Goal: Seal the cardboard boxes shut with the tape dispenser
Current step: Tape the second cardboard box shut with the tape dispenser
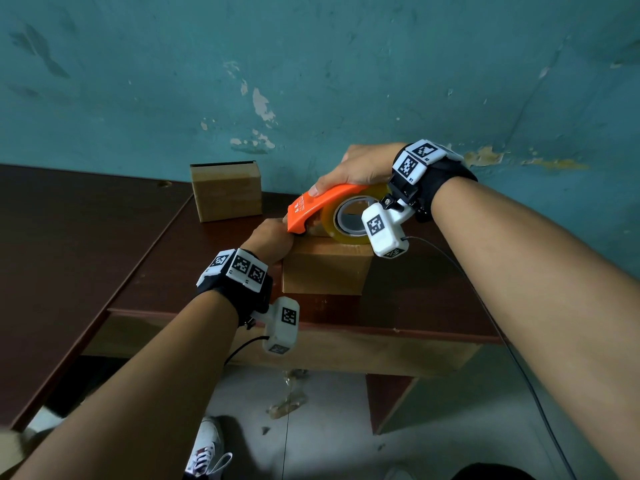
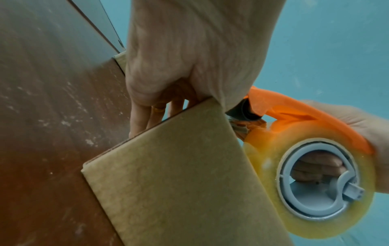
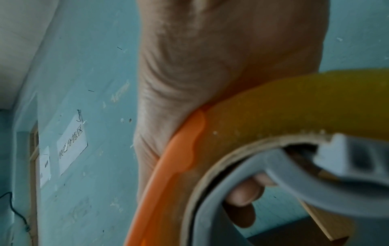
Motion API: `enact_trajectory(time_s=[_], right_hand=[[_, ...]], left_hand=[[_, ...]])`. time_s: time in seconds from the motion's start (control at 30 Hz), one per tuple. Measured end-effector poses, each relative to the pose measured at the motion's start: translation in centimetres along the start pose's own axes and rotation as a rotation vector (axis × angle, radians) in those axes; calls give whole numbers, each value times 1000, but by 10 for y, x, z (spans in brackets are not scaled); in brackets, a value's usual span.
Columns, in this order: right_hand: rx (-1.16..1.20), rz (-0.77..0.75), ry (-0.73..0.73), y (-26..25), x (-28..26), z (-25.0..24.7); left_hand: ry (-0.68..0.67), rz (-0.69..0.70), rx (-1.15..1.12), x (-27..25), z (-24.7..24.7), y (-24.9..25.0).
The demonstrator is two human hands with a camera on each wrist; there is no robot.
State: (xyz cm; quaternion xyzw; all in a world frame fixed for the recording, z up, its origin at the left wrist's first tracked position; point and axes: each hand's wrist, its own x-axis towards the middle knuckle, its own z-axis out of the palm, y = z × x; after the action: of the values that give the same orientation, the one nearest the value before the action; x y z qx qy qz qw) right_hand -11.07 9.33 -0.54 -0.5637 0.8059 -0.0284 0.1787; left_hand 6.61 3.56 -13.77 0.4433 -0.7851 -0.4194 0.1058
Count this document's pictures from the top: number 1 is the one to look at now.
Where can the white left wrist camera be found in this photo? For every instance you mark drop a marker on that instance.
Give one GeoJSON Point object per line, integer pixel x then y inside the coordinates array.
{"type": "Point", "coordinates": [280, 329]}

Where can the person's right hand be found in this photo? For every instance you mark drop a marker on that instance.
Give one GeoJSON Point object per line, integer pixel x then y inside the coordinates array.
{"type": "Point", "coordinates": [365, 167]}

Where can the large brown cardboard box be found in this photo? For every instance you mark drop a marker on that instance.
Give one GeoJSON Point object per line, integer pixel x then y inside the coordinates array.
{"type": "Point", "coordinates": [325, 269]}

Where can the yellowish clear tape roll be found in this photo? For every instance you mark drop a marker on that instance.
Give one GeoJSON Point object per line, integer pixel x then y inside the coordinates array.
{"type": "Point", "coordinates": [330, 229]}

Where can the white left shoe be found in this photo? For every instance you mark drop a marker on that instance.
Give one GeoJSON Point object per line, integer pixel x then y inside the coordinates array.
{"type": "Point", "coordinates": [207, 444]}

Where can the cardboard box with dark edge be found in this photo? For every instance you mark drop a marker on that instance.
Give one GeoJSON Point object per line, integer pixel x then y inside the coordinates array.
{"type": "Point", "coordinates": [225, 194]}

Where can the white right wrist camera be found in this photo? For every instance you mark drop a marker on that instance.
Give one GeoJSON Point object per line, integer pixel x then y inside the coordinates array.
{"type": "Point", "coordinates": [385, 239]}

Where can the person's right forearm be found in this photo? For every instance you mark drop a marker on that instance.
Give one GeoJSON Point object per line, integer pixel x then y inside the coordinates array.
{"type": "Point", "coordinates": [550, 304]}

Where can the crumpled clear plastic scrap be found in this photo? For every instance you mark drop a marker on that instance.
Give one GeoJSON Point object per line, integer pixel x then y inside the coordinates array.
{"type": "Point", "coordinates": [287, 404]}

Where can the dark brown wooden table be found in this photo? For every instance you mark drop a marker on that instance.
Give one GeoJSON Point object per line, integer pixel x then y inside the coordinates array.
{"type": "Point", "coordinates": [175, 274]}

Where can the black trousers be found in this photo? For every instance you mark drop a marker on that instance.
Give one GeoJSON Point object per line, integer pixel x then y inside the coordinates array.
{"type": "Point", "coordinates": [492, 472]}

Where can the person's left forearm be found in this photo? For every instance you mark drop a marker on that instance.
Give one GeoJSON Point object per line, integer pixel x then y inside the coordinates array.
{"type": "Point", "coordinates": [135, 394]}

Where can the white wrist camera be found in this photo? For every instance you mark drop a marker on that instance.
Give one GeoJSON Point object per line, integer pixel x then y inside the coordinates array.
{"type": "Point", "coordinates": [385, 239]}
{"type": "Point", "coordinates": [280, 329]}

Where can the person's left hand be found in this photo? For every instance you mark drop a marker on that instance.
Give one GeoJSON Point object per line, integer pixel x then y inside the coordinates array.
{"type": "Point", "coordinates": [270, 239]}

